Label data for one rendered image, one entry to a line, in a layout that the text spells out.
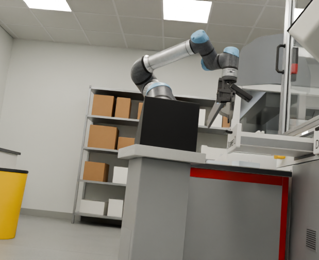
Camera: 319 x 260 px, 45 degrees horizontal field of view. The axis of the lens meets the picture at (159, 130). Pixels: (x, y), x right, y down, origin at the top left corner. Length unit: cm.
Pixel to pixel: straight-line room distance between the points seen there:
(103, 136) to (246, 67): 331
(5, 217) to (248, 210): 255
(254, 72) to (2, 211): 256
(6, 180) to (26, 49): 337
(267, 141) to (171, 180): 50
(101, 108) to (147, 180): 437
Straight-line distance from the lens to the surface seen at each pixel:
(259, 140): 174
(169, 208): 146
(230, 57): 190
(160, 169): 145
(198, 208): 193
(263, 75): 280
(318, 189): 172
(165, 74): 627
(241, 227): 196
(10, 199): 391
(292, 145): 177
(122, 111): 566
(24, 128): 649
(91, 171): 568
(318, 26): 85
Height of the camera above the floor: 61
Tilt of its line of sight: 9 degrees up
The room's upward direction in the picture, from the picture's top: 6 degrees clockwise
